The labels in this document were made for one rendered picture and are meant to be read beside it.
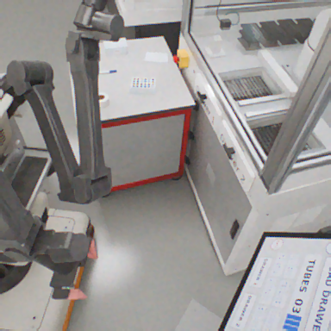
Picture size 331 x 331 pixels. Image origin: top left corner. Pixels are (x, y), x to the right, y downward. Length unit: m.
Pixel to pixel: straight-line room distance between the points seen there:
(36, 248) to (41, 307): 0.95
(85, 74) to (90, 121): 0.12
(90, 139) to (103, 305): 1.24
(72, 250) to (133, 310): 1.22
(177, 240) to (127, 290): 0.38
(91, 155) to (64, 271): 0.28
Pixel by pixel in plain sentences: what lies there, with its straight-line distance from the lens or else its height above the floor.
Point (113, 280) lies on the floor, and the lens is 2.00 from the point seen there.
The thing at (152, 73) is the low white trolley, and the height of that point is 0.76.
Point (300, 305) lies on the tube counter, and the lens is 0.87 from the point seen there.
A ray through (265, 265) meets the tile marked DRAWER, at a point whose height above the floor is 1.01.
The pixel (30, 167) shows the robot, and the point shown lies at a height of 1.04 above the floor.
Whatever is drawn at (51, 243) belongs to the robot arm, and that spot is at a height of 1.21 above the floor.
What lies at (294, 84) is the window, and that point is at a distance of 0.94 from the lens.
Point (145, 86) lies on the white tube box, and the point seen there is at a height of 0.79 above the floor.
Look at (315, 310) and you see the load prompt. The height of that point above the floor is 1.15.
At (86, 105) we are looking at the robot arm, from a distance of 0.88.
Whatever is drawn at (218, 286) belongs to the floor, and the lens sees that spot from 2.01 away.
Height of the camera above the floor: 1.90
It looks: 46 degrees down
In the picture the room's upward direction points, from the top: 8 degrees clockwise
